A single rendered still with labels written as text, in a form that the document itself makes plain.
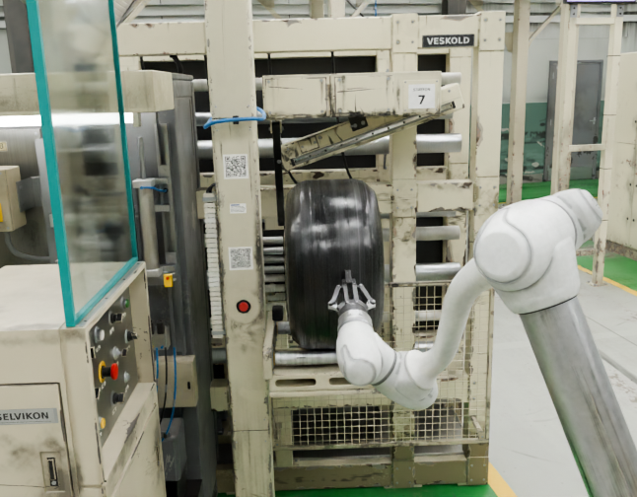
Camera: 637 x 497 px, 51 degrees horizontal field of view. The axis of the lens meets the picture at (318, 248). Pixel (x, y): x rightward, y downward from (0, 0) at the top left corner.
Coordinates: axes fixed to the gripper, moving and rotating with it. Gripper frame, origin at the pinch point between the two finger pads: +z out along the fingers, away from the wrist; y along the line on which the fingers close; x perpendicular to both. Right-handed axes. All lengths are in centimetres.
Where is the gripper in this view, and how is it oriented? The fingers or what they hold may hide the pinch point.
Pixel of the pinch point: (348, 280)
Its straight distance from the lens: 188.3
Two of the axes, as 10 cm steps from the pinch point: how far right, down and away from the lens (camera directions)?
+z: -0.3, -4.8, 8.8
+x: 0.2, 8.8, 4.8
